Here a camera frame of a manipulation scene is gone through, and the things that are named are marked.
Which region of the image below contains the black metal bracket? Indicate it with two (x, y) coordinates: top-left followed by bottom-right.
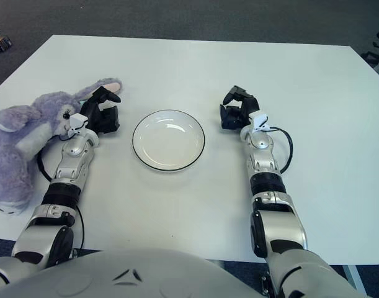
(259, 269), (275, 296)

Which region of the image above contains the white table leg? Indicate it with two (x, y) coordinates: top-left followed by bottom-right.
(342, 265), (362, 289)

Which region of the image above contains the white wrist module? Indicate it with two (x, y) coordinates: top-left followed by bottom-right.
(68, 113), (89, 137)
(248, 111), (270, 133)

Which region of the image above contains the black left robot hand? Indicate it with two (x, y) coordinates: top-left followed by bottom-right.
(79, 86), (122, 135)

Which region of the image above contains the silver robot torso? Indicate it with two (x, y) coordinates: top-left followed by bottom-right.
(0, 247), (270, 298)

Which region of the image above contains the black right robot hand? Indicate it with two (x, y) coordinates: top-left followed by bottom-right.
(219, 85), (261, 130)

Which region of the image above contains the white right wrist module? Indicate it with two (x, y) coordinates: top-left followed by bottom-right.
(248, 111), (270, 133)

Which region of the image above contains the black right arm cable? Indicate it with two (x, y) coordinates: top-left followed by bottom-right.
(266, 125), (294, 174)

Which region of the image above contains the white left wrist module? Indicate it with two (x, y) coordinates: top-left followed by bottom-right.
(68, 113), (89, 137)

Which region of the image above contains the black office chair base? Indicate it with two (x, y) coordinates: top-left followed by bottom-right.
(361, 21), (379, 75)

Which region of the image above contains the white plate black rim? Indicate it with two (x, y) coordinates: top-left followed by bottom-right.
(132, 109), (206, 173)

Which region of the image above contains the purple plush bunny doll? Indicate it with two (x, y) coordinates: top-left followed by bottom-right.
(0, 77), (123, 216)

